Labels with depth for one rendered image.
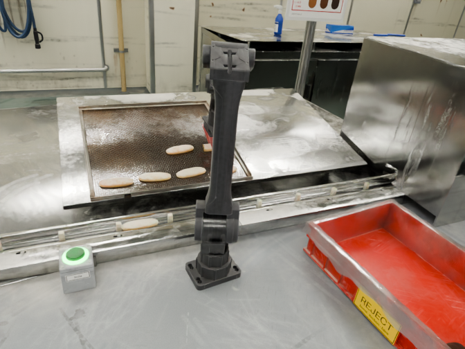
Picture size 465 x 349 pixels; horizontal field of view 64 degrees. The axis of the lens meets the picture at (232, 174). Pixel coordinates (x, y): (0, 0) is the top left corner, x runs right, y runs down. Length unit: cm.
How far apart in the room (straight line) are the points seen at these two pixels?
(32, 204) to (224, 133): 70
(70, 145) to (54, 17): 333
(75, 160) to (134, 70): 355
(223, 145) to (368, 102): 83
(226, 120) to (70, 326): 53
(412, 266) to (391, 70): 65
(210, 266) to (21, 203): 63
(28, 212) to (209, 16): 394
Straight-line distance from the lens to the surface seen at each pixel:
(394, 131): 140
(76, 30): 460
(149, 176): 116
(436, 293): 110
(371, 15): 609
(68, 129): 140
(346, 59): 332
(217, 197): 82
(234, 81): 73
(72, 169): 122
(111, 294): 93
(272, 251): 104
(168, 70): 451
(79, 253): 91
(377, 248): 116
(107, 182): 115
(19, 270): 100
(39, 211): 122
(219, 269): 91
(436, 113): 129
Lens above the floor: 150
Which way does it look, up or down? 30 degrees down
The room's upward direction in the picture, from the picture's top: 6 degrees clockwise
